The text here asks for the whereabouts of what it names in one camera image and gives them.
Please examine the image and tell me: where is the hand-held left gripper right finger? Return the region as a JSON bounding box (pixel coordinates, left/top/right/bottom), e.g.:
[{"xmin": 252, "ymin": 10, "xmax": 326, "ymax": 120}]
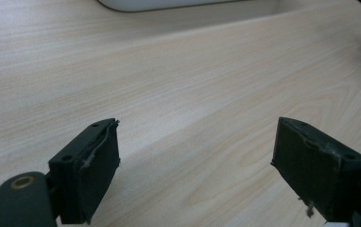
[{"xmin": 270, "ymin": 116, "xmax": 361, "ymax": 223}]

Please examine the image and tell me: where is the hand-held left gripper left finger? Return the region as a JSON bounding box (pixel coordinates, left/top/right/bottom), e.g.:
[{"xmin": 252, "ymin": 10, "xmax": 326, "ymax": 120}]
[{"xmin": 48, "ymin": 117, "xmax": 121, "ymax": 225}]

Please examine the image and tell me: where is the white tray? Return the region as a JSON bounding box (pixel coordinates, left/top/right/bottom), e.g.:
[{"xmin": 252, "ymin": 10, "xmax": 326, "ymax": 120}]
[{"xmin": 96, "ymin": 0, "xmax": 246, "ymax": 13}]

